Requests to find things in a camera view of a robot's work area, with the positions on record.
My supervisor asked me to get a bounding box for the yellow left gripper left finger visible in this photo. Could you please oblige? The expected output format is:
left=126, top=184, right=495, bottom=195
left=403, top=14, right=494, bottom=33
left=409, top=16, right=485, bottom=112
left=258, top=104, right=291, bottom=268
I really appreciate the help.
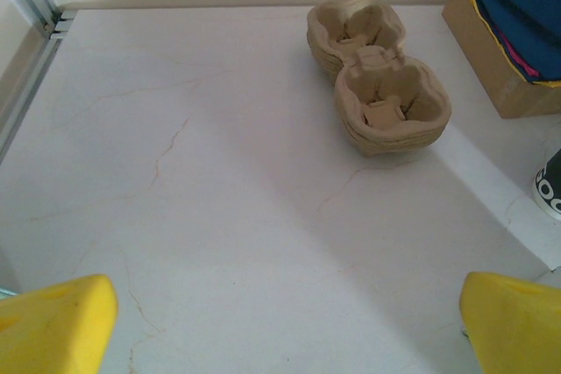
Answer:
left=0, top=274, right=120, bottom=374

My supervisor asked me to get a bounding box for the stack of pulp cup carriers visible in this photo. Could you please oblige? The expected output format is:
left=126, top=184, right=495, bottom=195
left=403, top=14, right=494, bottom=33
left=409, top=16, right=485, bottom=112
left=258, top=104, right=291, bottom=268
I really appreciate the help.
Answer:
left=305, top=0, right=453, bottom=159

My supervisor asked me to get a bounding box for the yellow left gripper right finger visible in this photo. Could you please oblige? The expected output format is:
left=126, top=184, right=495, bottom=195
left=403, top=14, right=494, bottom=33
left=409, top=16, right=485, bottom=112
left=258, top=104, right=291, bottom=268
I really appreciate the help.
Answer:
left=458, top=272, right=561, bottom=374

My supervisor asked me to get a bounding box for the stack of black-white paper cups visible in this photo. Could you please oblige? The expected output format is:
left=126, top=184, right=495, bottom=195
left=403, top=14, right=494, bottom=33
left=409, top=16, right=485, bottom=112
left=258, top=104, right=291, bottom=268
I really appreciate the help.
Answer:
left=531, top=145, right=561, bottom=222

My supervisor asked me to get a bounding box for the brown cardboard box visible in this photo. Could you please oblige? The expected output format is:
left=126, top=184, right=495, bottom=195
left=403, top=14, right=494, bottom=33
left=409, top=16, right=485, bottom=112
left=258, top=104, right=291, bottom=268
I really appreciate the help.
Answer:
left=440, top=0, right=561, bottom=120

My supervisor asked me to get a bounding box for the stack of blue paper napkins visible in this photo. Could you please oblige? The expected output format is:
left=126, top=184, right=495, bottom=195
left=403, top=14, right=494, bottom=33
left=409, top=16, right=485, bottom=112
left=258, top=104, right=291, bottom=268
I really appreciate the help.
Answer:
left=455, top=0, right=561, bottom=88

